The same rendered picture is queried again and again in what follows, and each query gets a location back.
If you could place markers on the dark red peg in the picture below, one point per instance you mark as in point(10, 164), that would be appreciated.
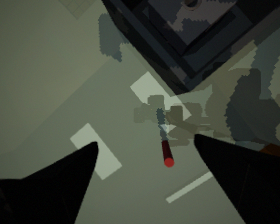
point(168, 158)

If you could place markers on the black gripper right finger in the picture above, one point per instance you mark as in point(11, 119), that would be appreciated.
point(250, 179)

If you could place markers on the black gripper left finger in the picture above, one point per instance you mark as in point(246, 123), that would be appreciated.
point(51, 195)

